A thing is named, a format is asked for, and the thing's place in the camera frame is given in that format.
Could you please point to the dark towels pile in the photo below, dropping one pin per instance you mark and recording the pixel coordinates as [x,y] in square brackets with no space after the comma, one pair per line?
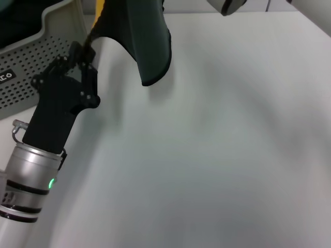
[23,18]

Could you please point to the black label with white print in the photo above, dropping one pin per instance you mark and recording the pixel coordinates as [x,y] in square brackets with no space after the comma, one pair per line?
[7,76]

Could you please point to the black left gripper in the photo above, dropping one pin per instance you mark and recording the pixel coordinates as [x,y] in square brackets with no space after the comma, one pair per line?
[59,103]

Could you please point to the yellow and dark green towel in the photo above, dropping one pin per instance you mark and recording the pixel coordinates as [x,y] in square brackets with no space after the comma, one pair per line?
[150,38]

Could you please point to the grey perforated storage box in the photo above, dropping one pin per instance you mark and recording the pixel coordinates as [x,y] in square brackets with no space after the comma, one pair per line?
[26,59]

